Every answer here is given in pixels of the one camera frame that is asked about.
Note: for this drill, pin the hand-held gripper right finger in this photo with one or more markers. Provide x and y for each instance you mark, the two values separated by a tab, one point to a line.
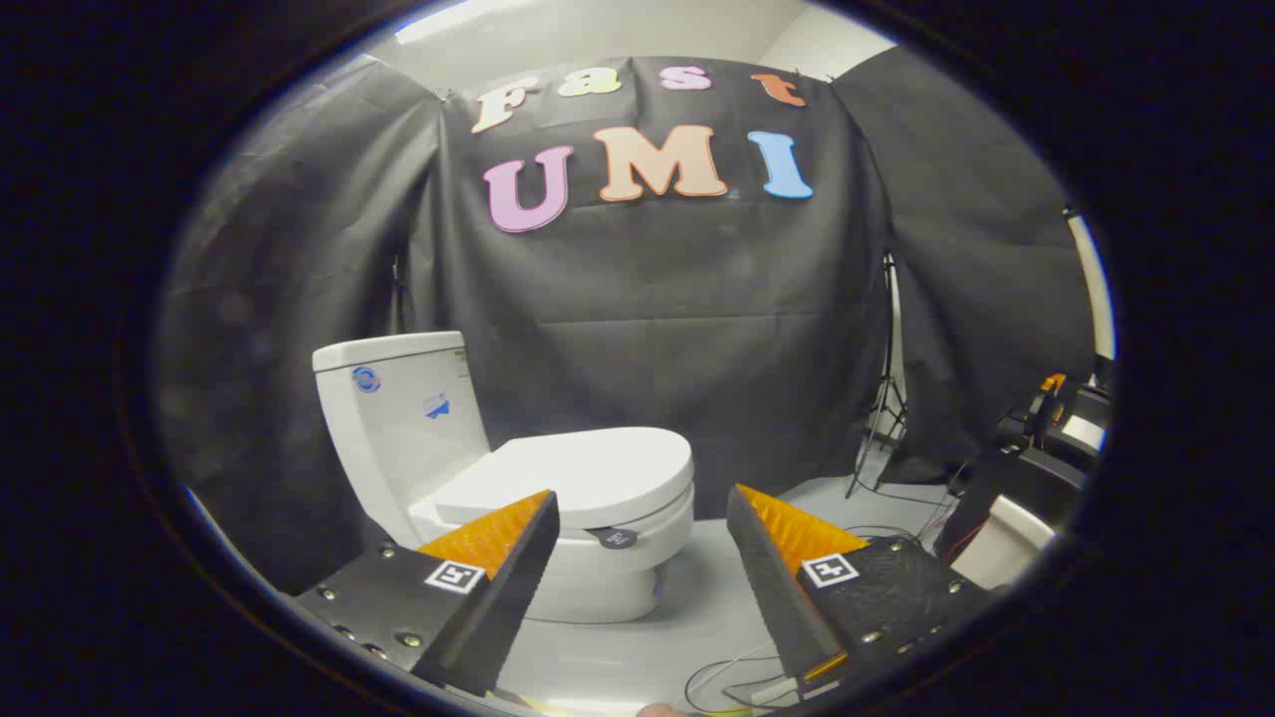
772	583

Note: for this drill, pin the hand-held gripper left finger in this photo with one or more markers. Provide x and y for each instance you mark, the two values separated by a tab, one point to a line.
503	597

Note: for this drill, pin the white toilet lid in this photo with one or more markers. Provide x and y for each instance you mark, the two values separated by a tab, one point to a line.
588	468

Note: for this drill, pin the white ceramic toilet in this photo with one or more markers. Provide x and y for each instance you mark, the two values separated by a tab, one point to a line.
398	428

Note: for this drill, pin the black tripod stand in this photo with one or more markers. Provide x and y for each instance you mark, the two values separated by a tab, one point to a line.
886	378

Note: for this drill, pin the white box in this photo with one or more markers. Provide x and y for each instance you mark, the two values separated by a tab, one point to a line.
1006	543

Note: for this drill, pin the black equipment pile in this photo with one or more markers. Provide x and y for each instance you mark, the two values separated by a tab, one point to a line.
1026	473

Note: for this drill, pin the black backdrop cloth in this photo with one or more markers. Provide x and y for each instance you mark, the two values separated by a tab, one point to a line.
647	299

